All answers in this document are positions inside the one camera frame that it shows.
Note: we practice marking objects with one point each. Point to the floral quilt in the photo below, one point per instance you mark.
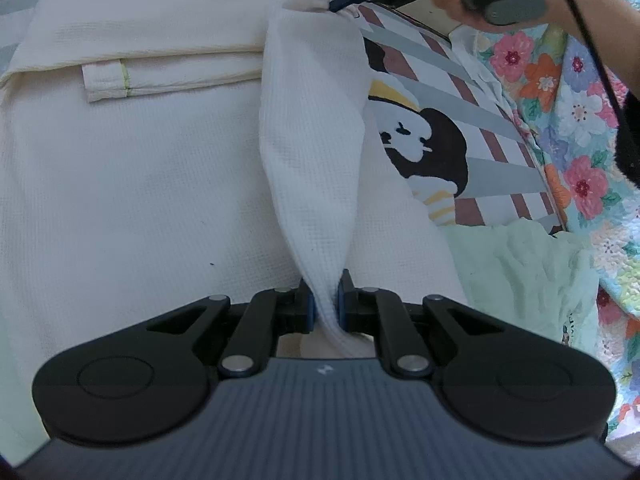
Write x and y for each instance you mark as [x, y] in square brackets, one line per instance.
[580, 110]

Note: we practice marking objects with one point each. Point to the light green blanket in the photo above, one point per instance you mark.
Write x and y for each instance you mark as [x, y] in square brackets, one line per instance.
[525, 270]

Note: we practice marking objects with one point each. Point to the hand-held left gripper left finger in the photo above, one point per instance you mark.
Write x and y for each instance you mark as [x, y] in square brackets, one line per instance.
[302, 310]

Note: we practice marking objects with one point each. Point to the white baby garment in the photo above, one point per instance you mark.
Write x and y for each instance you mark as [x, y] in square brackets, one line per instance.
[125, 185]

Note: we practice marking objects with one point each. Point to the dark cloth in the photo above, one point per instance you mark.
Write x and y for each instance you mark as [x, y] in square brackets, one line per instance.
[631, 140]

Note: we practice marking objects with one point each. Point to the striped panda print bed sheet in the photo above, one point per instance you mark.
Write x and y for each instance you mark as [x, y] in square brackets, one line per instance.
[500, 175]

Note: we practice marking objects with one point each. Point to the person's right forearm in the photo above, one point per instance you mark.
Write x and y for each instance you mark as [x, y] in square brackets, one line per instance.
[590, 5]

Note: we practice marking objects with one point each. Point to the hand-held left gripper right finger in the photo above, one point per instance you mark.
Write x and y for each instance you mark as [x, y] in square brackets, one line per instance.
[347, 310]

